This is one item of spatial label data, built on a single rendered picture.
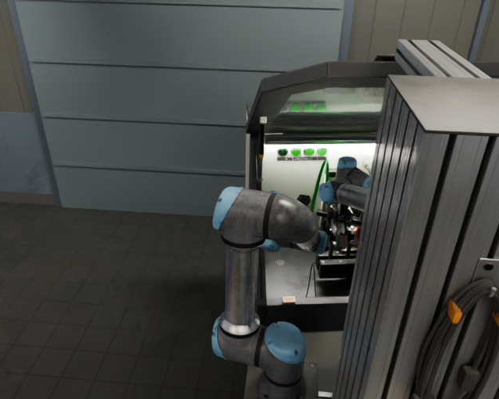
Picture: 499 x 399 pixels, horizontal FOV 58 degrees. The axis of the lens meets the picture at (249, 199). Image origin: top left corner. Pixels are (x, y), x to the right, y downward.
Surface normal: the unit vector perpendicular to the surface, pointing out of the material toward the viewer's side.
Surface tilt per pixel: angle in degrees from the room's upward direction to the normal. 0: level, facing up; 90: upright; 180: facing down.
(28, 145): 90
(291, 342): 7
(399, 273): 90
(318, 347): 90
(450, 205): 90
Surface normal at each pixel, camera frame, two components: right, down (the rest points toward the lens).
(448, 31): -0.09, 0.51
